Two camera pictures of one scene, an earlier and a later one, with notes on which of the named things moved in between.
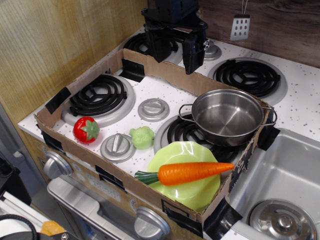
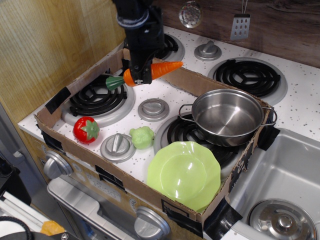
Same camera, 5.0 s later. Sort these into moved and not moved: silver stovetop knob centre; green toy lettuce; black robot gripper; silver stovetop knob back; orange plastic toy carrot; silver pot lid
Moved: black robot gripper; orange plastic toy carrot
Not moved: green toy lettuce; silver pot lid; silver stovetop knob back; silver stovetop knob centre
